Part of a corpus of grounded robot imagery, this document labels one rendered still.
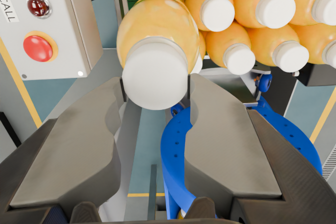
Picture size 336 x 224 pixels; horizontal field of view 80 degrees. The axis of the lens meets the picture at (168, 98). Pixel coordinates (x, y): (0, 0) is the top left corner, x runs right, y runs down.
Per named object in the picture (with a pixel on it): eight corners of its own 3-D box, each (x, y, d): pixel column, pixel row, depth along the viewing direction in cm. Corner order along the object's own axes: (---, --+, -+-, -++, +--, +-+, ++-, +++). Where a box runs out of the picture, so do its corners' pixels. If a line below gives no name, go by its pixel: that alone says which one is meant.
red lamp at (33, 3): (34, 16, 25) (29, 18, 24) (27, -3, 24) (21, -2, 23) (52, 15, 25) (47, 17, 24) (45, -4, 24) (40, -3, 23)
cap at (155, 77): (158, 25, 12) (157, 33, 10) (197, 70, 14) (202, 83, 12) (114, 65, 13) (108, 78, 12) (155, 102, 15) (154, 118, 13)
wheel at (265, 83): (256, 93, 47) (265, 96, 46) (260, 76, 44) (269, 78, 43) (262, 85, 50) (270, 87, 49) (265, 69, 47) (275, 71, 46)
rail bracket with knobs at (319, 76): (274, 67, 52) (296, 88, 43) (281, 39, 48) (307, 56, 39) (313, 65, 51) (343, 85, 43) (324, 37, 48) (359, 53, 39)
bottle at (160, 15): (163, -26, 26) (160, -18, 11) (195, 17, 29) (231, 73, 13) (126, 13, 29) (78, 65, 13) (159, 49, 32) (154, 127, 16)
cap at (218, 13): (194, 9, 26) (196, 11, 25) (221, -11, 25) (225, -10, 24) (209, 33, 28) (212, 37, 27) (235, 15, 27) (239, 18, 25)
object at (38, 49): (33, 60, 29) (29, 63, 28) (22, 34, 27) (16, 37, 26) (58, 58, 28) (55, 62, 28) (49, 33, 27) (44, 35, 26)
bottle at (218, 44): (203, 5, 43) (225, 27, 27) (233, 14, 44) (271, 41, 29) (192, 37, 47) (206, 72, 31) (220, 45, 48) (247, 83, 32)
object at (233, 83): (197, 84, 51) (205, 114, 40) (197, 75, 49) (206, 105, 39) (237, 82, 51) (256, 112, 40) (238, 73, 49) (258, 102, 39)
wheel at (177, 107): (180, 125, 50) (186, 121, 51) (180, 110, 48) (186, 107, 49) (169, 117, 53) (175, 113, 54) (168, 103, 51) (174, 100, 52)
